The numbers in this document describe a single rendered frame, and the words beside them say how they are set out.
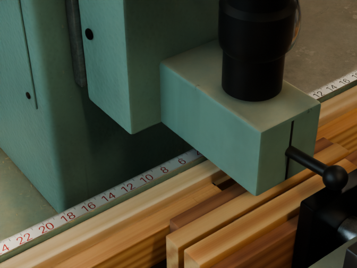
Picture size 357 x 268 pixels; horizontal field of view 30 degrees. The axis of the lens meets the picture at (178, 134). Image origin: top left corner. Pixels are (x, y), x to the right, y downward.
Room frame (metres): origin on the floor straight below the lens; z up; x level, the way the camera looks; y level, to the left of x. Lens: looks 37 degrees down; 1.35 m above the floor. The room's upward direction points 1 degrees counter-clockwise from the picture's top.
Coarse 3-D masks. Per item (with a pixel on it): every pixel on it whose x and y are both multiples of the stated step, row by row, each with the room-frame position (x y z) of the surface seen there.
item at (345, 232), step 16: (352, 176) 0.41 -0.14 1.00; (320, 192) 0.39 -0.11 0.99; (336, 192) 0.39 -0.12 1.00; (352, 192) 0.39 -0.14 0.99; (304, 208) 0.37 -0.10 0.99; (320, 208) 0.37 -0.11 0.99; (336, 208) 0.38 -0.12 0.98; (352, 208) 0.39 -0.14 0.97; (304, 224) 0.37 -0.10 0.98; (320, 224) 0.37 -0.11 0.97; (336, 224) 0.38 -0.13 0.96; (352, 224) 0.38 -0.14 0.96; (304, 240) 0.37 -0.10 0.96; (320, 240) 0.37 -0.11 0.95; (336, 240) 0.39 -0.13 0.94; (304, 256) 0.37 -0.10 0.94; (320, 256) 0.38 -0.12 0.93
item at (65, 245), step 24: (336, 96) 0.59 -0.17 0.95; (192, 168) 0.47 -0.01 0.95; (216, 168) 0.47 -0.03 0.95; (144, 192) 0.44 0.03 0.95; (168, 192) 0.44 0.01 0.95; (192, 192) 0.45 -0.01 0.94; (96, 216) 0.41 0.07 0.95; (120, 216) 0.41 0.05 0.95; (144, 216) 0.42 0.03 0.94; (48, 240) 0.38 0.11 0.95; (72, 240) 0.38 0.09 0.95; (96, 240) 0.39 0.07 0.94; (0, 264) 0.36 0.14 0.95; (24, 264) 0.36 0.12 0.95; (48, 264) 0.36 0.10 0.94
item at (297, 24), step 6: (294, 0) 0.61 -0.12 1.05; (300, 6) 0.61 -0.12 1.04; (300, 12) 0.61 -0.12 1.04; (300, 18) 0.61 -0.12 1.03; (294, 24) 0.60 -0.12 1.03; (300, 24) 0.61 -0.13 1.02; (294, 30) 0.60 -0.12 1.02; (294, 36) 0.60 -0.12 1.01; (294, 42) 0.60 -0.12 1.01; (288, 54) 0.61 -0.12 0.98
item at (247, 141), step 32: (160, 64) 0.52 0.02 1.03; (192, 64) 0.51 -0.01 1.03; (160, 96) 0.52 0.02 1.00; (192, 96) 0.48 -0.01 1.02; (224, 96) 0.46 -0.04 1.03; (288, 96) 0.46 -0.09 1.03; (192, 128) 0.48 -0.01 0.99; (224, 128) 0.45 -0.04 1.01; (256, 128) 0.42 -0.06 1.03; (288, 128) 0.43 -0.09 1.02; (224, 160) 0.44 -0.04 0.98; (256, 160) 0.41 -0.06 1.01; (288, 160) 0.43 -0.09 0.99; (256, 192) 0.41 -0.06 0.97
